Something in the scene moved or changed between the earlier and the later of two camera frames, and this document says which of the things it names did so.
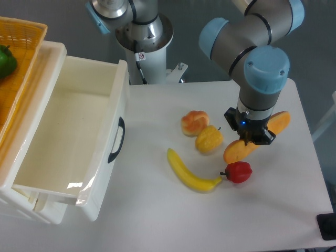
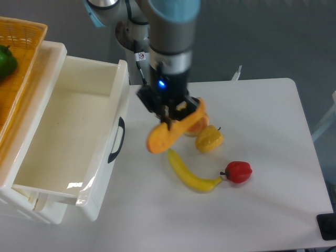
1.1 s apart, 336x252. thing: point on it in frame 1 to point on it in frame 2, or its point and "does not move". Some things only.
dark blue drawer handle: [113, 156] does not move
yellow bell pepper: [209, 139] does not move
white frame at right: [328, 122] does not move
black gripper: [249, 129] to [167, 96]
